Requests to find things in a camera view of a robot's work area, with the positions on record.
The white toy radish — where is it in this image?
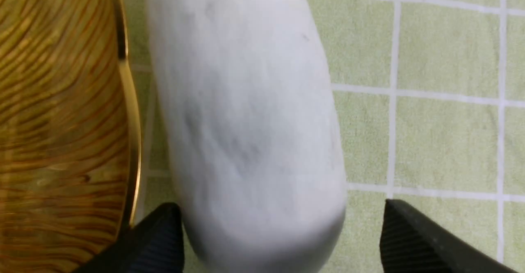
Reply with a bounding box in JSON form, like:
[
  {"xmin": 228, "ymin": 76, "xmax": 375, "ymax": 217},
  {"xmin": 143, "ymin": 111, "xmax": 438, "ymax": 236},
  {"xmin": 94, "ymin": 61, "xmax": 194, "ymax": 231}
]
[{"xmin": 146, "ymin": 0, "xmax": 347, "ymax": 273}]

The amber ribbed plastic plate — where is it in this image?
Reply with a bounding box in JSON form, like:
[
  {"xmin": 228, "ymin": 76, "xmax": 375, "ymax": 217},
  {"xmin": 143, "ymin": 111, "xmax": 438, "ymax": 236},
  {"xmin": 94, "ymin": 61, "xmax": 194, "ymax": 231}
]
[{"xmin": 0, "ymin": 0, "xmax": 141, "ymax": 273}]

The green checked tablecloth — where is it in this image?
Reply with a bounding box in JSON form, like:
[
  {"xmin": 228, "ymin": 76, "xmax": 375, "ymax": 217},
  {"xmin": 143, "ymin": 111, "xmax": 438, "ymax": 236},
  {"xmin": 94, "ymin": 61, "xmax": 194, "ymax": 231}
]
[{"xmin": 124, "ymin": 0, "xmax": 524, "ymax": 273}]

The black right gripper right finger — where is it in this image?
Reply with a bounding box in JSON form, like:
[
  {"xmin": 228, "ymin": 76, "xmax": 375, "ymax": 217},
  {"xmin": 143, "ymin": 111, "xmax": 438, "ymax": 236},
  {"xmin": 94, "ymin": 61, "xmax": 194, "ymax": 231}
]
[{"xmin": 379, "ymin": 199, "xmax": 513, "ymax": 273}]

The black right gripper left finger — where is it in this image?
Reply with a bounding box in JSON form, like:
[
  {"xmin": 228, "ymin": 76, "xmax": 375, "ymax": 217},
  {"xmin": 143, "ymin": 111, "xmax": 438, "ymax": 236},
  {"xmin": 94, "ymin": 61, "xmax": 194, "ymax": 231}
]
[{"xmin": 74, "ymin": 202, "xmax": 185, "ymax": 273}]

